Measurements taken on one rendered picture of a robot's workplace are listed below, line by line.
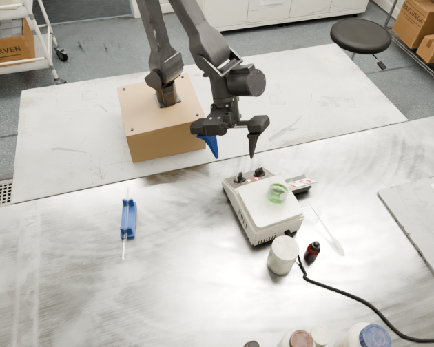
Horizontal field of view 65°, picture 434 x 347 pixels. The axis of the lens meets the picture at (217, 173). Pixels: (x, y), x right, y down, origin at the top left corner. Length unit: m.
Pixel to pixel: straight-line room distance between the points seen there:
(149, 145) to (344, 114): 0.64
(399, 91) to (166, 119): 2.40
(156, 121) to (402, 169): 0.71
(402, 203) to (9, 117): 2.48
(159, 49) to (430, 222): 0.79
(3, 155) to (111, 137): 1.52
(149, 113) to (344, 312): 0.68
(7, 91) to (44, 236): 2.22
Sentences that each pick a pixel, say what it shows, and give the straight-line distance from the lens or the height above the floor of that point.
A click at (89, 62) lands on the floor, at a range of 3.13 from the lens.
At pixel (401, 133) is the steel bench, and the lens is 1.22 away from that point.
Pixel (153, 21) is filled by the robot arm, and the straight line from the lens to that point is 0.86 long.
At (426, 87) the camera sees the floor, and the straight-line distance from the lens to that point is 3.25.
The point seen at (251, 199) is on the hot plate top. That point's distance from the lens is 0.80.
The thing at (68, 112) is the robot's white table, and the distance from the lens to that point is 1.21.
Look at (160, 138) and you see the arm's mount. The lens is 0.94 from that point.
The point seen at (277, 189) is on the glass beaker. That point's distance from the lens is 0.75.
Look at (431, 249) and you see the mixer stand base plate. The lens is 0.97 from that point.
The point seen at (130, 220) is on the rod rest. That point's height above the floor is 0.91.
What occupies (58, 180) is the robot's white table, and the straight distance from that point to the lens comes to 1.02.
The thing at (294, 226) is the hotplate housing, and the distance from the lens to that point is 0.83.
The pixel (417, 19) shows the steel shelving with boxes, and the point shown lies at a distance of 3.35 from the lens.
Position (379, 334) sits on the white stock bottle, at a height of 1.03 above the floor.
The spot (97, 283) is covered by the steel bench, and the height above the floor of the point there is 0.90.
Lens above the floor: 1.64
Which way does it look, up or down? 51 degrees down
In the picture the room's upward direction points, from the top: 2 degrees clockwise
